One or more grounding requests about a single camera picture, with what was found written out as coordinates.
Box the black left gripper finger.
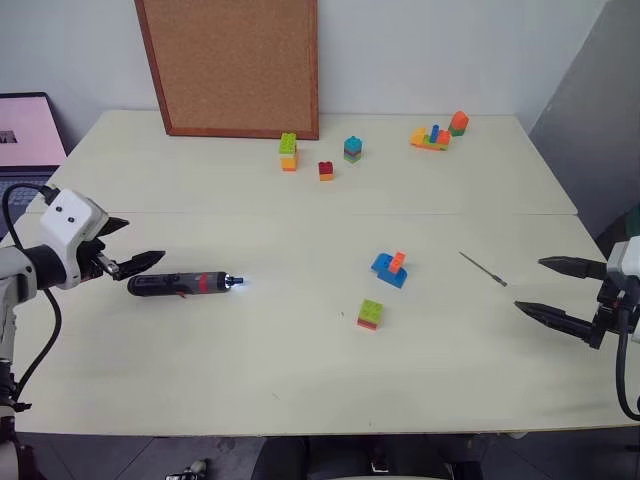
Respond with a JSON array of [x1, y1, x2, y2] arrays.
[[94, 216, 131, 240], [113, 249, 167, 281]]

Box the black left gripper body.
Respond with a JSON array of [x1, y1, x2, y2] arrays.
[[74, 238, 122, 283]]

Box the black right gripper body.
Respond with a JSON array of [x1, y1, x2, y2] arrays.
[[588, 276, 630, 350]]

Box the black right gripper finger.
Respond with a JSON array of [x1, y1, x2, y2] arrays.
[[537, 255, 609, 281], [513, 300, 596, 344]]

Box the black electric screwdriver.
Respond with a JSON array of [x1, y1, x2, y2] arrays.
[[126, 270, 247, 299]]

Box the metal screwdriver bit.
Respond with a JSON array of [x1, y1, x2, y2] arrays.
[[459, 251, 509, 288]]

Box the dark green object at edge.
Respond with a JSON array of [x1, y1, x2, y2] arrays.
[[621, 201, 640, 244]]

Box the laptop with pink screen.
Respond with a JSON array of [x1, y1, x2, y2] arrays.
[[0, 91, 69, 241]]

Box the blue and orange block assembly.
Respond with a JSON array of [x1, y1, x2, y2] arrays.
[[370, 250, 411, 290]]

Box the green yellow orange block stack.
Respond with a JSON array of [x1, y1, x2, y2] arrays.
[[278, 131, 300, 174]]

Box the yellow orange blue block cluster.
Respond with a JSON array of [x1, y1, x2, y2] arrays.
[[409, 124, 453, 153]]

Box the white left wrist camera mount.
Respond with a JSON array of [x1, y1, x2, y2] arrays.
[[39, 188, 110, 291]]

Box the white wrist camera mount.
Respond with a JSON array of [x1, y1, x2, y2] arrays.
[[39, 188, 110, 291], [605, 235, 640, 344]]

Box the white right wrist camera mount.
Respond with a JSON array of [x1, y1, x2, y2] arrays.
[[605, 235, 640, 344]]

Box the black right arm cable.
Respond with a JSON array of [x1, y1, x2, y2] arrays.
[[615, 291, 640, 421]]

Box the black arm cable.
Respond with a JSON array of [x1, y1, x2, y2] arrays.
[[1, 183, 63, 412], [615, 291, 640, 421]]

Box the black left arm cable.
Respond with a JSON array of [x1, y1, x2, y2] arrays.
[[1, 183, 63, 412]]

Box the cork board with wooden frame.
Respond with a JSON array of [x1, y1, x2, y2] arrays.
[[134, 0, 321, 141]]

